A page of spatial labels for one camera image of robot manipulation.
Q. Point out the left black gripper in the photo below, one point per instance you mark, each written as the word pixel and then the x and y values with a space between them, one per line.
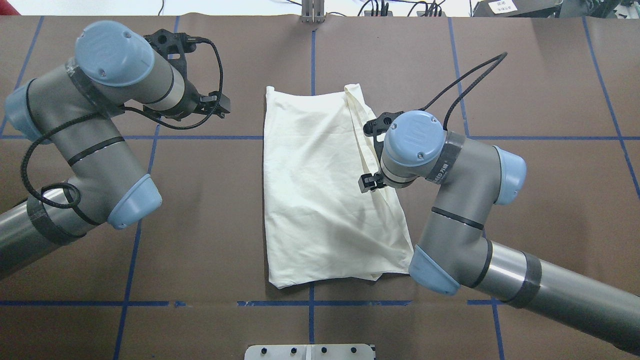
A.
pixel 190 102

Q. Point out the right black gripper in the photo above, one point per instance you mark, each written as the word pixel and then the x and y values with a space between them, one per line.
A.
pixel 368 183

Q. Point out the white long-sleeve t-shirt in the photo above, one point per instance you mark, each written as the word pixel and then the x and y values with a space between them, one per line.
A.
pixel 318 223

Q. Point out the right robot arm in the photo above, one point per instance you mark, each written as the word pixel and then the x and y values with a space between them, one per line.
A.
pixel 453 252

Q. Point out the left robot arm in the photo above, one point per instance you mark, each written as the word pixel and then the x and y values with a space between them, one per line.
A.
pixel 78 170

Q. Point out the white mounting column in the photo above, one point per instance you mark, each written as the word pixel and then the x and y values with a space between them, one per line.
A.
pixel 340 351

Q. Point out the black power adapter box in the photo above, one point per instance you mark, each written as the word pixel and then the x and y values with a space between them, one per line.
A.
pixel 515 8

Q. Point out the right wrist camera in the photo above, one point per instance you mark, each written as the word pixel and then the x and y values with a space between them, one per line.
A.
pixel 378 126

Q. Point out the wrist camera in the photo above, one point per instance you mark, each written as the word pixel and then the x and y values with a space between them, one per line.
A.
pixel 172 46
pixel 378 126

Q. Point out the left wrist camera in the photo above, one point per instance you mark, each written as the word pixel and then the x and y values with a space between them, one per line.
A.
pixel 172 46

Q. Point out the aluminium frame post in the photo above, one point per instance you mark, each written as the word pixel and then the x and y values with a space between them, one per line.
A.
pixel 313 11

